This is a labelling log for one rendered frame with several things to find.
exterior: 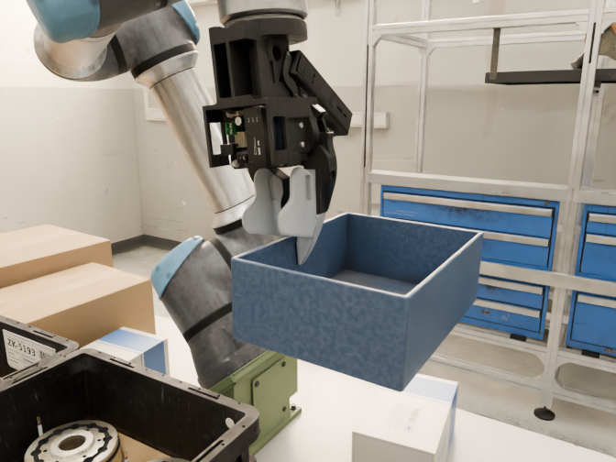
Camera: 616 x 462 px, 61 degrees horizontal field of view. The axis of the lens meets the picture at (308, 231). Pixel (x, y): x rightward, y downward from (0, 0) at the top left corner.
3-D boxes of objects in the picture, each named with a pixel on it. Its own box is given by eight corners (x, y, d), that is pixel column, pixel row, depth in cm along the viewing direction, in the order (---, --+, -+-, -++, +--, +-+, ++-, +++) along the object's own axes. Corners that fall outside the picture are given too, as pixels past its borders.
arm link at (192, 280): (181, 340, 93) (143, 277, 95) (245, 301, 98) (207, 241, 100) (181, 332, 82) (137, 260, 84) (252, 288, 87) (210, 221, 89)
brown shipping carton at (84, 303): (99, 321, 133) (93, 261, 129) (157, 343, 121) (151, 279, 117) (-28, 371, 109) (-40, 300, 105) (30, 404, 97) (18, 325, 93)
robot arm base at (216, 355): (241, 367, 98) (214, 323, 100) (294, 331, 91) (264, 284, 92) (187, 403, 86) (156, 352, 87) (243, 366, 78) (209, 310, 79)
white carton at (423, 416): (387, 411, 95) (390, 367, 93) (455, 428, 90) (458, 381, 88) (350, 483, 77) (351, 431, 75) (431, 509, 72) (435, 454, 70)
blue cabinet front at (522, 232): (377, 302, 244) (381, 184, 230) (543, 339, 207) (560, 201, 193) (375, 304, 241) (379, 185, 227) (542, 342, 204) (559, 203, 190)
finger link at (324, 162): (288, 214, 48) (278, 119, 46) (299, 211, 49) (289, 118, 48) (331, 214, 45) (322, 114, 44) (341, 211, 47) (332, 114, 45)
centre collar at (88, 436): (74, 429, 64) (74, 424, 64) (104, 440, 62) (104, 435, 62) (39, 453, 60) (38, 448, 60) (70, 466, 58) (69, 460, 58)
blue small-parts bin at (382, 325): (344, 270, 59) (346, 211, 58) (477, 299, 52) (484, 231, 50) (231, 338, 43) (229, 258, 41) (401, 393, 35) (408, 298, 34)
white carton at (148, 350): (126, 365, 111) (123, 326, 109) (170, 378, 106) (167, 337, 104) (44, 414, 94) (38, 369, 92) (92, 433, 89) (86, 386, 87)
